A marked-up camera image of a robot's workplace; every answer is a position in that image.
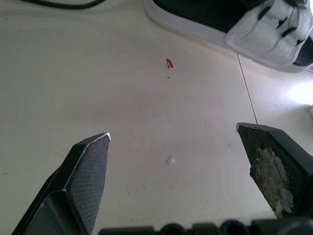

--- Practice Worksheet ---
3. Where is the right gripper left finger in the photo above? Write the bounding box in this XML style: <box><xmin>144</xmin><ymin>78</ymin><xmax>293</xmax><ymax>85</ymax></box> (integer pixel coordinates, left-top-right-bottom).
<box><xmin>11</xmin><ymin>132</ymin><xmax>112</xmax><ymax>235</ymax></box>

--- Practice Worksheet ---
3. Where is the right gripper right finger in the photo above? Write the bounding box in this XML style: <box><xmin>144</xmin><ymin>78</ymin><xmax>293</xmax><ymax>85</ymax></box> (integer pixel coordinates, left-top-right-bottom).
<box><xmin>236</xmin><ymin>122</ymin><xmax>313</xmax><ymax>218</ymax></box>

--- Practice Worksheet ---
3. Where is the white and black sandal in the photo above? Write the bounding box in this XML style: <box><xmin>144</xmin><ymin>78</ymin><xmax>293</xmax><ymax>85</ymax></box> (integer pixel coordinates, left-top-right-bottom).
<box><xmin>143</xmin><ymin>0</ymin><xmax>313</xmax><ymax>73</ymax></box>

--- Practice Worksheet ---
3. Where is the black cable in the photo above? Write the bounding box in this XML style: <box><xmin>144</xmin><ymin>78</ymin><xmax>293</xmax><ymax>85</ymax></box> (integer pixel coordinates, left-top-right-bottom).
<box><xmin>31</xmin><ymin>0</ymin><xmax>105</xmax><ymax>10</ymax></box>

